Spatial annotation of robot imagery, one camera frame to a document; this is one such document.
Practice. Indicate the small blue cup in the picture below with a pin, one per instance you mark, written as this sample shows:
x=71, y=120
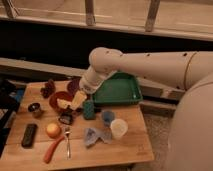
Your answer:
x=107, y=117

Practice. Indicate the silver fork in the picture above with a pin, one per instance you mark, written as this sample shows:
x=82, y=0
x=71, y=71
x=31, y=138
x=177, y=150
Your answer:
x=67, y=133

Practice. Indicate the dark grape bunch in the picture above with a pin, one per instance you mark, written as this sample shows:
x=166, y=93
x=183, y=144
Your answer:
x=48, y=89

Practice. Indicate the yellow sponge piece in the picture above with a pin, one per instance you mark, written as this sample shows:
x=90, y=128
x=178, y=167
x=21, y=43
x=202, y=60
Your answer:
x=63, y=104

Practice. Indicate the green plastic tray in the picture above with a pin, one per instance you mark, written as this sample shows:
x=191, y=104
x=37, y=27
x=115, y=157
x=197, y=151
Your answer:
x=120, y=89

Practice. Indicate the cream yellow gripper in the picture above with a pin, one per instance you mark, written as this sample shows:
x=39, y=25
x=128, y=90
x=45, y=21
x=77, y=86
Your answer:
x=78, y=99

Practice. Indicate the white plastic cup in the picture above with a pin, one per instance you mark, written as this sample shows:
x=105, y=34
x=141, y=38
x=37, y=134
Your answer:
x=118, y=128

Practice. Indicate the purple bowl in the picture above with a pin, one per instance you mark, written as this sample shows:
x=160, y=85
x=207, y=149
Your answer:
x=73, y=86

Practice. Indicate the yellow orange apple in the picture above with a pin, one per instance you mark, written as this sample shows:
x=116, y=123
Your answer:
x=53, y=130

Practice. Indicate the crumpled blue cloth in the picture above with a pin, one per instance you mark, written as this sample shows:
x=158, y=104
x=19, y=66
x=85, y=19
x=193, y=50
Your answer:
x=92, y=135

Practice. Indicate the dark chair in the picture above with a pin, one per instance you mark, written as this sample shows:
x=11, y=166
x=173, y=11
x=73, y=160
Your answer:
x=10, y=98

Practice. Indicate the small metal cup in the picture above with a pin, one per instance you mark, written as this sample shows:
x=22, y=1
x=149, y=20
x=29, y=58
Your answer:
x=35, y=109

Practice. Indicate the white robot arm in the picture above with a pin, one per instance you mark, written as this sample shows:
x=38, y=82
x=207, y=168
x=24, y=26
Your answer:
x=190, y=142

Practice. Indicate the black remote control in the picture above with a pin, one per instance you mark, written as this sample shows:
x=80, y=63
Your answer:
x=29, y=134

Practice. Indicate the small dark toy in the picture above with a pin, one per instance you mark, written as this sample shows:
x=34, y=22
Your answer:
x=66, y=119

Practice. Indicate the orange carrot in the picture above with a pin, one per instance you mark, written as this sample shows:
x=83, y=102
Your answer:
x=49, y=153

